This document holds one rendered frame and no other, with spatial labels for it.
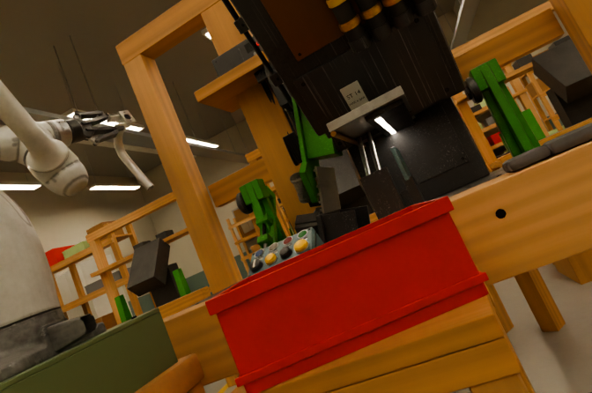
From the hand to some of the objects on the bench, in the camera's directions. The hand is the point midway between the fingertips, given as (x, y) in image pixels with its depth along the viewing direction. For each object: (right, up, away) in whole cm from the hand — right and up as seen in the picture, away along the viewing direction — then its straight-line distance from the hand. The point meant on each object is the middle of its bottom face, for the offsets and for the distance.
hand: (119, 122), depth 150 cm
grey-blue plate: (+89, -25, -58) cm, 110 cm away
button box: (+62, -40, -64) cm, 98 cm away
